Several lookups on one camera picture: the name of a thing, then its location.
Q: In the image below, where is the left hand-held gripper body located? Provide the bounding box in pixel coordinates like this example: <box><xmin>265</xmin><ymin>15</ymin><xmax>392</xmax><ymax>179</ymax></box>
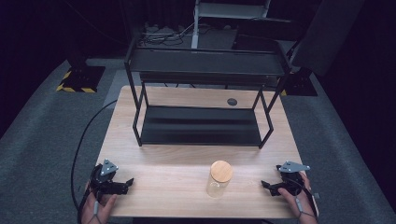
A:
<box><xmin>89</xmin><ymin>158</ymin><xmax>125</xmax><ymax>196</ymax></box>

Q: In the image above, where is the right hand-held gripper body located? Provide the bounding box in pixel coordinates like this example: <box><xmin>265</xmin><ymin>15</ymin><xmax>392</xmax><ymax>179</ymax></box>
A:
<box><xmin>276</xmin><ymin>160</ymin><xmax>312</xmax><ymax>197</ymax></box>

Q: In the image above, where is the glass jar with wooden lid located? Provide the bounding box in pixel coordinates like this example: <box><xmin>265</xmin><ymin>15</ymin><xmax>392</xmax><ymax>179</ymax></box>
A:
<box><xmin>205</xmin><ymin>160</ymin><xmax>233</xmax><ymax>199</ymax></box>

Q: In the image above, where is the black two-tier metal shelf rack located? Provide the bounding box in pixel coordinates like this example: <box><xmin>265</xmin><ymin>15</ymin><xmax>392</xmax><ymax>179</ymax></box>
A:
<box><xmin>123</xmin><ymin>37</ymin><xmax>293</xmax><ymax>149</ymax></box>

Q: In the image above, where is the person's right hand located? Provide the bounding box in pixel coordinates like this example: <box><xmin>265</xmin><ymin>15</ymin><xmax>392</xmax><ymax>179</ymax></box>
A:
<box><xmin>277</xmin><ymin>172</ymin><xmax>319</xmax><ymax>224</ymax></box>

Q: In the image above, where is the person's left hand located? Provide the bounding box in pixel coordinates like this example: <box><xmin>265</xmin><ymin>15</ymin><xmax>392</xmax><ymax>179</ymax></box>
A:
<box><xmin>80</xmin><ymin>190</ymin><xmax>119</xmax><ymax>224</ymax></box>

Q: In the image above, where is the black base with yellow stripes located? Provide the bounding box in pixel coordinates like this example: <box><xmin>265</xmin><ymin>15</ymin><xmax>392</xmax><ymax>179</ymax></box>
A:
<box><xmin>279</xmin><ymin>67</ymin><xmax>319</xmax><ymax>97</ymax></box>
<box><xmin>55</xmin><ymin>64</ymin><xmax>106</xmax><ymax>94</ymax></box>

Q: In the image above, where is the dark flat panel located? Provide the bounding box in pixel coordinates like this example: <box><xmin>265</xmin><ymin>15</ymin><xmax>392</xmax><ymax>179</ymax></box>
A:
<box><xmin>290</xmin><ymin>0</ymin><xmax>366</xmax><ymax>77</ymax></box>

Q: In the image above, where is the white metal stand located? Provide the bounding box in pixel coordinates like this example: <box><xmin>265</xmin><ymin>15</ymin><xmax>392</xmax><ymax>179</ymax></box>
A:
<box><xmin>191</xmin><ymin>0</ymin><xmax>273</xmax><ymax>49</ymax></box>

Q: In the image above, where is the short black cable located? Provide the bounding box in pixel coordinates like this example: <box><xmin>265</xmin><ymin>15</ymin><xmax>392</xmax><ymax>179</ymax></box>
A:
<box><xmin>290</xmin><ymin>177</ymin><xmax>319</xmax><ymax>216</ymax></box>

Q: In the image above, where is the grey cable with plug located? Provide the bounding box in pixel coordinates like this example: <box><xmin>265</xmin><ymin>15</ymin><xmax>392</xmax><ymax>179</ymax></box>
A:
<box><xmin>293</xmin><ymin>197</ymin><xmax>318</xmax><ymax>222</ymax></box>
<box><xmin>86</xmin><ymin>200</ymin><xmax>105</xmax><ymax>224</ymax></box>

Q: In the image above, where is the long black cable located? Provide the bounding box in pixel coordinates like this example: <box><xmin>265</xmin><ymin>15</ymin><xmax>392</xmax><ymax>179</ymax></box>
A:
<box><xmin>70</xmin><ymin>98</ymin><xmax>119</xmax><ymax>213</ymax></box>

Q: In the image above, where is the bundle of floor cables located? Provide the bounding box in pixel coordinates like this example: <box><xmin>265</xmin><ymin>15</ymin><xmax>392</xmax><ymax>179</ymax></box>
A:
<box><xmin>137</xmin><ymin>21</ymin><xmax>239</xmax><ymax>49</ymax></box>

